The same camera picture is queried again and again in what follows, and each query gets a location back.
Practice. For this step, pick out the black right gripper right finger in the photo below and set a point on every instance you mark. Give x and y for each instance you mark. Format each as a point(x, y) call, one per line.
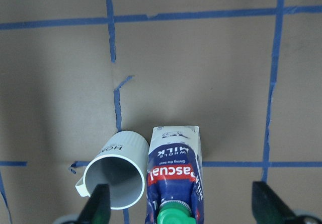
point(268, 207)

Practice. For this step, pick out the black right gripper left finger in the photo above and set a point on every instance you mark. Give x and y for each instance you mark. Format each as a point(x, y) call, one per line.
point(97, 209)

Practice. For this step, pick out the white ribbed cup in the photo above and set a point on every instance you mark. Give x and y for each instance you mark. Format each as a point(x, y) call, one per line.
point(122, 164)

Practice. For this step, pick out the blue white milk carton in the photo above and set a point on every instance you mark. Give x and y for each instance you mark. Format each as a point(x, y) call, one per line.
point(175, 176)

